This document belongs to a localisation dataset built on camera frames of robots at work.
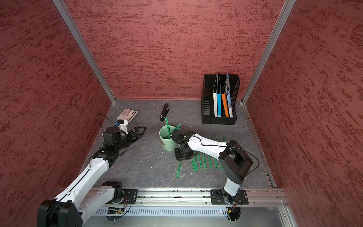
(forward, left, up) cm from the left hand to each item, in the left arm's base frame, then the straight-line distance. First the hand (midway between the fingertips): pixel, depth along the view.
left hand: (142, 133), depth 82 cm
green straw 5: (-11, -38, -16) cm, 43 cm away
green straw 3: (-13, -33, -16) cm, 38 cm away
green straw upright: (+6, -14, -2) cm, 16 cm away
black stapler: (+27, -9, -14) cm, 32 cm away
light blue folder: (+27, -53, +12) cm, 61 cm away
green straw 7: (-13, -48, -15) cm, 52 cm away
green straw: (+2, -21, +5) cm, 22 cm away
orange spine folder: (+20, -51, +6) cm, 55 cm away
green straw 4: (-11, -35, -16) cm, 40 cm away
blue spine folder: (+20, -46, +12) cm, 52 cm away
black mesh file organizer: (+38, -44, -16) cm, 60 cm away
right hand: (-12, -23, -12) cm, 29 cm away
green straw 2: (-13, -32, -15) cm, 37 cm away
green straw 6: (-13, -41, -16) cm, 46 cm away
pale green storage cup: (-3, -15, -7) cm, 17 cm away
